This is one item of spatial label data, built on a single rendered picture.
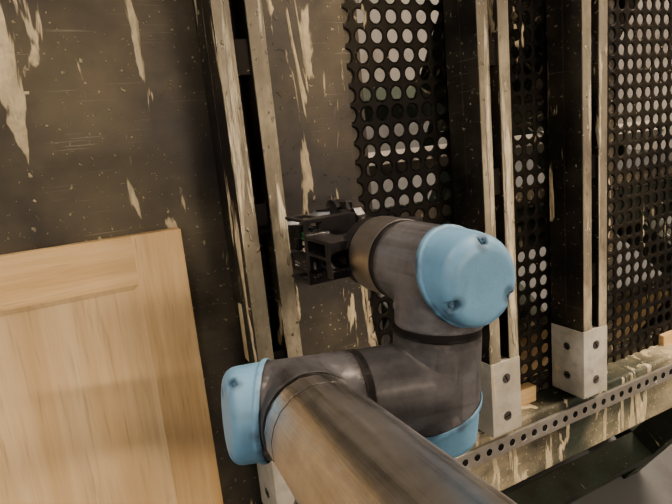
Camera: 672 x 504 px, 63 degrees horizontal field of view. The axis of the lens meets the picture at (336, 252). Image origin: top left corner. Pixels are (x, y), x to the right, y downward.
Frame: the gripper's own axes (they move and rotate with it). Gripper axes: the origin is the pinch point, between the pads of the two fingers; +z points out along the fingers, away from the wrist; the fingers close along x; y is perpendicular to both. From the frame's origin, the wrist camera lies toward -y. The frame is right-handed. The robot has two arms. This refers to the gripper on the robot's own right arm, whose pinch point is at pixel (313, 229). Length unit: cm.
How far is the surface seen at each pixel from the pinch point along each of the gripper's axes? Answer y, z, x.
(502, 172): -29.3, -4.4, -4.4
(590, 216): -48.2, -4.4, 5.0
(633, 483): -132, 45, 116
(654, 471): -144, 45, 116
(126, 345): 25.3, 0.6, 9.9
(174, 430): 21.6, 0.3, 22.1
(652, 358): -71, -1, 38
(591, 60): -49, -4, -20
